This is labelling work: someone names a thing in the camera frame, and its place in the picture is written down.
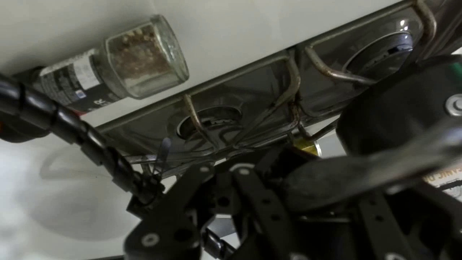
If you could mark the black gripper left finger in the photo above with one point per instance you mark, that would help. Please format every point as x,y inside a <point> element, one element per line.
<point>167,217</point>

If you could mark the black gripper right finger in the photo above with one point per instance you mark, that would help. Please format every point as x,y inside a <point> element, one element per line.
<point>268,225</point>

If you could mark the metal stove burner grate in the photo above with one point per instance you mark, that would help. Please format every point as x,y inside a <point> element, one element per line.
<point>294,77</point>

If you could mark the white gas stove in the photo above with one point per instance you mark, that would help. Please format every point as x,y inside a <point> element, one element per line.
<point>239,29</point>

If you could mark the glass spice jar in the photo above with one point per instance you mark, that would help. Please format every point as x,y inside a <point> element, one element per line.
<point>144,58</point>

